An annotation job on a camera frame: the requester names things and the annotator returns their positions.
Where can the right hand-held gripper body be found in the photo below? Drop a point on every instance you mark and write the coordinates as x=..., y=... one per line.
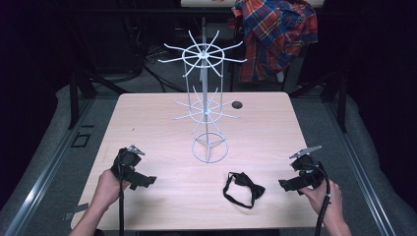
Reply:
x=306, y=168

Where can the grey tape strip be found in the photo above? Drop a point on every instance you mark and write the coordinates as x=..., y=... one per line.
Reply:
x=75, y=211

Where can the person's left hand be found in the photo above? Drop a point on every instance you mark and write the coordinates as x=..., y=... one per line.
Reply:
x=109, y=189

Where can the person's right hand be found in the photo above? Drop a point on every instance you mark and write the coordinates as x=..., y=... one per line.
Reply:
x=323, y=198

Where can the plaid shirt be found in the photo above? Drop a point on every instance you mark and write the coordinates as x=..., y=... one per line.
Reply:
x=273, y=36

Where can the aluminium floor rail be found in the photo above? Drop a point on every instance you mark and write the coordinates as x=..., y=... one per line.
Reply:
x=42, y=177
x=360, y=177

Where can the black metal stand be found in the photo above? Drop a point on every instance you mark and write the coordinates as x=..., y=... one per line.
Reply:
x=74, y=98
x=341, y=98

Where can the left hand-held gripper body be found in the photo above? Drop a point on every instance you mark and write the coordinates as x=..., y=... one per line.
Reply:
x=127, y=162

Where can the black bow tie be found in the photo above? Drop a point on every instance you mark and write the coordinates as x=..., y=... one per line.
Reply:
x=246, y=186

